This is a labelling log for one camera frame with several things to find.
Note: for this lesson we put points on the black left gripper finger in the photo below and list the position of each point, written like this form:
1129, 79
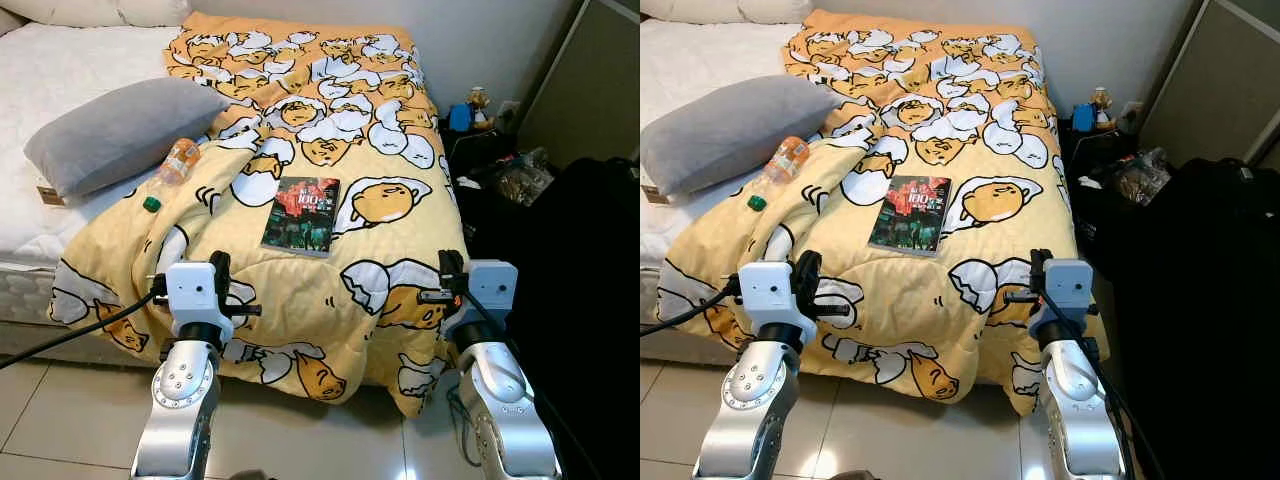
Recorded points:
808, 274
221, 275

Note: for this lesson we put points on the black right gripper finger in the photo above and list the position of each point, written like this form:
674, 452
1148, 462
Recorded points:
1041, 270
453, 270

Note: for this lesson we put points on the dark paperback book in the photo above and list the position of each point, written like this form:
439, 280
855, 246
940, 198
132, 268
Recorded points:
300, 215
910, 215

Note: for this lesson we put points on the orange drink plastic bottle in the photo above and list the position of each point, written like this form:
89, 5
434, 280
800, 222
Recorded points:
178, 160
788, 158

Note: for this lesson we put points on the grey pillow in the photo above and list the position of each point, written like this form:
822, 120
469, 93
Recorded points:
120, 135
730, 130

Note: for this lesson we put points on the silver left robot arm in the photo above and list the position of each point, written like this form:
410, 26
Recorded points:
745, 400
175, 400

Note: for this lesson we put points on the yellow cartoon egg blanket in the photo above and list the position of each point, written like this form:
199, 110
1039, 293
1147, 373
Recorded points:
330, 300
930, 300

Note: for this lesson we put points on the clear plastic bag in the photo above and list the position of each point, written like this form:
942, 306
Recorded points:
1140, 178
520, 180

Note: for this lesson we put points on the black bedside table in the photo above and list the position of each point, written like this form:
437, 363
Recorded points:
470, 150
1085, 150

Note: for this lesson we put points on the blue cup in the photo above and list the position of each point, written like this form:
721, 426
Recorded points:
1083, 117
460, 118

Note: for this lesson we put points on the small figurine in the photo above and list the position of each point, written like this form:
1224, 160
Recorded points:
480, 105
1103, 105

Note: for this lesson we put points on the white quilted mattress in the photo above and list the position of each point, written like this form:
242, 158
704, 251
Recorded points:
60, 80
700, 70

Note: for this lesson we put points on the grey cabinet panel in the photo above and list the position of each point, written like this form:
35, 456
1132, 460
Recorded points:
590, 80
1220, 80

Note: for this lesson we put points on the long cream bolster pillow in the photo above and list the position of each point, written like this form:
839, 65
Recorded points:
720, 8
90, 10

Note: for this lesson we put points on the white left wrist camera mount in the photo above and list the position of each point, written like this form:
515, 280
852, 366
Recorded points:
192, 290
765, 290

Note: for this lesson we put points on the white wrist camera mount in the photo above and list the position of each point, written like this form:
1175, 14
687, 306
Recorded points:
192, 290
765, 290
492, 285
1070, 285

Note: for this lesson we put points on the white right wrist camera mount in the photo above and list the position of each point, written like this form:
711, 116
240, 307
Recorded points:
1070, 285
492, 285

